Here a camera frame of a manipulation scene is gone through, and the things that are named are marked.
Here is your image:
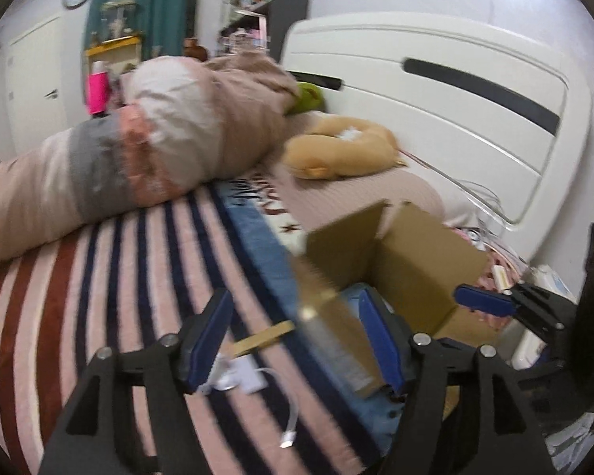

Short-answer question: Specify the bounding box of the light blue square box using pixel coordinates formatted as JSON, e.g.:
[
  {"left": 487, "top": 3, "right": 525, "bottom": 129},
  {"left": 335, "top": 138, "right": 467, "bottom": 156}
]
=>
[{"left": 341, "top": 282, "right": 398, "bottom": 338}]

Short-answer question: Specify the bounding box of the rolled pink grey duvet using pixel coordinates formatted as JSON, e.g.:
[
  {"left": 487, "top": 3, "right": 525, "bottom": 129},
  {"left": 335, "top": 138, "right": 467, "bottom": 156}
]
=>
[{"left": 0, "top": 50, "right": 300, "bottom": 263}]

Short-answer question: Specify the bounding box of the white door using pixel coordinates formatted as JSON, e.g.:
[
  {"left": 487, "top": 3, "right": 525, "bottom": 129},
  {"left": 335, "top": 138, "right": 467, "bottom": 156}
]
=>
[{"left": 6, "top": 17, "right": 66, "bottom": 154}]

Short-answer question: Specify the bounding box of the white bed headboard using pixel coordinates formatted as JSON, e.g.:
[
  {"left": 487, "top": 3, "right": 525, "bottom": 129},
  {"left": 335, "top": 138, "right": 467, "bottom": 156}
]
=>
[{"left": 281, "top": 12, "right": 592, "bottom": 260}]

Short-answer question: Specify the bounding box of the magenta bag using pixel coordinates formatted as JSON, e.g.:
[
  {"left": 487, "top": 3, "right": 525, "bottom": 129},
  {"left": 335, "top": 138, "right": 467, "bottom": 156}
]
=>
[{"left": 86, "top": 61, "right": 110, "bottom": 117}]

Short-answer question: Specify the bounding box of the white charger with cable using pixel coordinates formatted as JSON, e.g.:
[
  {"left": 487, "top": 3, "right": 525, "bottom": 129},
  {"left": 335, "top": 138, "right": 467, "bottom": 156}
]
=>
[{"left": 227, "top": 353, "right": 301, "bottom": 452}]

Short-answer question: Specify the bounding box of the striped pink navy blanket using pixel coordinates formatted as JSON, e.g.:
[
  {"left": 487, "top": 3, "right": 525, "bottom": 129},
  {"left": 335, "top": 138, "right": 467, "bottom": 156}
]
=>
[{"left": 0, "top": 173, "right": 400, "bottom": 474}]

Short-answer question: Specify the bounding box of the brown cardboard box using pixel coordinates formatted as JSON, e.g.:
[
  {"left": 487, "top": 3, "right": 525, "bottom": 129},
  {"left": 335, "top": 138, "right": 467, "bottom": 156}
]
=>
[{"left": 289, "top": 201, "right": 498, "bottom": 398}]

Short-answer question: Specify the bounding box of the white contact lens case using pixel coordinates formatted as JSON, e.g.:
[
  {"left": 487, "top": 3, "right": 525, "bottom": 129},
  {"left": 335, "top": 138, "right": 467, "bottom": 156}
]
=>
[{"left": 198, "top": 353, "right": 240, "bottom": 396}]

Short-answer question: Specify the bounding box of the green plush toy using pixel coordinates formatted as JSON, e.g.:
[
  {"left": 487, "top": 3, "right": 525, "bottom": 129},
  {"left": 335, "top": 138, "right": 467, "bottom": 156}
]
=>
[{"left": 285, "top": 82, "right": 325, "bottom": 116}]

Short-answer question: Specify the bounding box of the tan plush toy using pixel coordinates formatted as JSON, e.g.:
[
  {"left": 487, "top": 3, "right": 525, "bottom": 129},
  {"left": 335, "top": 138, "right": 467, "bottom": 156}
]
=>
[{"left": 282, "top": 115, "right": 407, "bottom": 180}]

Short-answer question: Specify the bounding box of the pink ribbed pillow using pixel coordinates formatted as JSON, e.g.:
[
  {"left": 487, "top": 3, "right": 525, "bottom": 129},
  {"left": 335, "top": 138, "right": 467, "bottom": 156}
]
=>
[{"left": 271, "top": 110, "right": 482, "bottom": 234}]

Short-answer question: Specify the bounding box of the yellow top cabinet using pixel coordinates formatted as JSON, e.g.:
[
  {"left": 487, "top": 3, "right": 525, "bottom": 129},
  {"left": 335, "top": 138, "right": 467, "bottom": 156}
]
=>
[{"left": 83, "top": 36, "right": 142, "bottom": 76}]

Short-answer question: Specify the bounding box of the black wall shelf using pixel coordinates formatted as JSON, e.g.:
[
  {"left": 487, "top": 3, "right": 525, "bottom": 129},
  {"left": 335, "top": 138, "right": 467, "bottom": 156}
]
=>
[{"left": 217, "top": 0, "right": 310, "bottom": 61}]

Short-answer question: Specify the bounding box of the white cable on headboard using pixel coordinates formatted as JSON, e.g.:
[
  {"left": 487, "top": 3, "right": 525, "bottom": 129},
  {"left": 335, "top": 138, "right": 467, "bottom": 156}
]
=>
[{"left": 455, "top": 179, "right": 511, "bottom": 238}]

